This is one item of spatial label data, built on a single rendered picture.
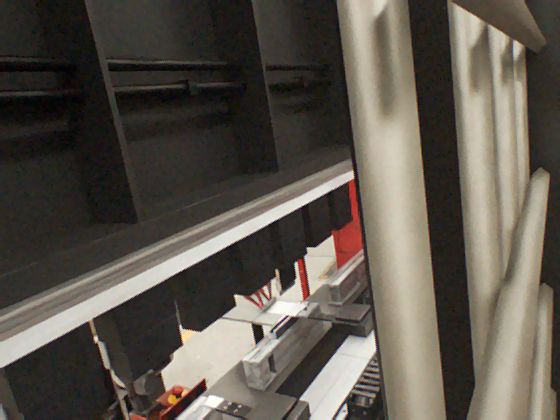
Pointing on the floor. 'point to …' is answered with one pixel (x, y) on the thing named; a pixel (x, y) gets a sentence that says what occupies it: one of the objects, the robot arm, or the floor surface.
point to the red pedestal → (304, 278)
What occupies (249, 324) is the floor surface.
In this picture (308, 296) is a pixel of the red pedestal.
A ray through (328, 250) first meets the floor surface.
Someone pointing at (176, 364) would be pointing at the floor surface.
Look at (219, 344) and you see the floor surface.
